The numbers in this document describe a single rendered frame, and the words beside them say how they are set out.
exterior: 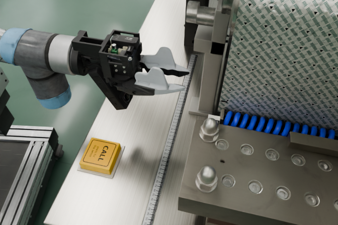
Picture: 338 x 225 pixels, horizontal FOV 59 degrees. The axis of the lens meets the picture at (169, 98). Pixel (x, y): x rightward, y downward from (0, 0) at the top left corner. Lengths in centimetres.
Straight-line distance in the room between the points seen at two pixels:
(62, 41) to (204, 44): 27
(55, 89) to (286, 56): 47
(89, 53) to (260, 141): 35
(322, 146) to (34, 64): 55
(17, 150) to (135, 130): 103
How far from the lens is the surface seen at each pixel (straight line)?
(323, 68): 53
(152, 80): 53
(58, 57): 58
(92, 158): 67
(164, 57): 57
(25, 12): 302
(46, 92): 69
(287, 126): 60
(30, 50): 61
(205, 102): 72
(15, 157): 165
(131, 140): 71
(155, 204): 64
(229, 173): 53
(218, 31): 57
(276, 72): 52
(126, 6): 285
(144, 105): 77
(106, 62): 53
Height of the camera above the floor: 149
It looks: 49 degrees down
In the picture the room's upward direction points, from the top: straight up
